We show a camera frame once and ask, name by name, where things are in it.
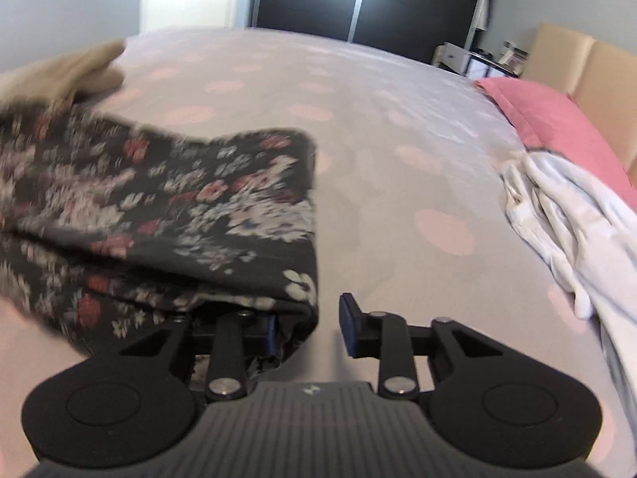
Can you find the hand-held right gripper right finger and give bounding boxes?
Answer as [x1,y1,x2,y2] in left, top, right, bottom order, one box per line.
[339,293,498,401]

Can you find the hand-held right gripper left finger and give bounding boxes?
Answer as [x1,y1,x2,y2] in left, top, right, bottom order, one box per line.
[118,310,279,402]

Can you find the dark floral garment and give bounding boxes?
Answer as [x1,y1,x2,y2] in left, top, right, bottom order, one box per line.
[0,102,320,382]

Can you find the dotted bed sheet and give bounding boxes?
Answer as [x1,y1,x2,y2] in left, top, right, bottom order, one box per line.
[0,27,637,469]

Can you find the white garment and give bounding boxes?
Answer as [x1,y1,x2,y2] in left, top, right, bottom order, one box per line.
[498,149,637,409]

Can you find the pink pillow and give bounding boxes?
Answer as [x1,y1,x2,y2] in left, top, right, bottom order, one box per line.
[474,76,637,195]

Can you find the white nightstand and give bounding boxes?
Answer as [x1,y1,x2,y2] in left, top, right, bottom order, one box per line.
[432,40,528,79]

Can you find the beige garment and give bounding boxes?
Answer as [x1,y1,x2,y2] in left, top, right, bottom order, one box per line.
[0,38,127,110]

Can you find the beige headboard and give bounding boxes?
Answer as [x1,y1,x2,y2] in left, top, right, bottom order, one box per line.
[520,23,637,180]

